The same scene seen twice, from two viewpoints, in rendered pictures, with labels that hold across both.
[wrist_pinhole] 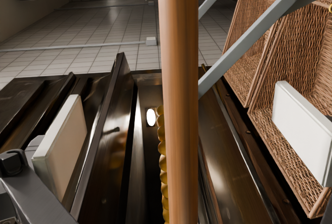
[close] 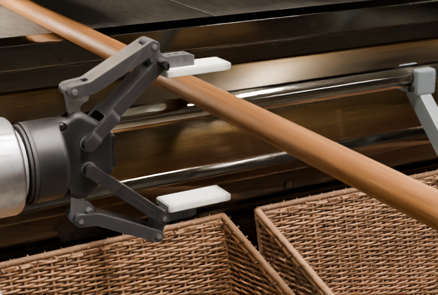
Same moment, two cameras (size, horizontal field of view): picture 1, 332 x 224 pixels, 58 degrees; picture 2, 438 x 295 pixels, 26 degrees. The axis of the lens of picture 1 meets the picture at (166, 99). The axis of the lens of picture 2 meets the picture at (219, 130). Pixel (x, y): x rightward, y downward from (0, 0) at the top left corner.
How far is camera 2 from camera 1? 0.80 m
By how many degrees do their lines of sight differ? 39
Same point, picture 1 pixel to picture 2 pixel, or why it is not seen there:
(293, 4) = not seen: outside the picture
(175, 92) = (253, 122)
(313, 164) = (168, 196)
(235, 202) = (295, 107)
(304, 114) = (191, 200)
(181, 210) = (193, 94)
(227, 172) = (354, 101)
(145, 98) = not seen: outside the picture
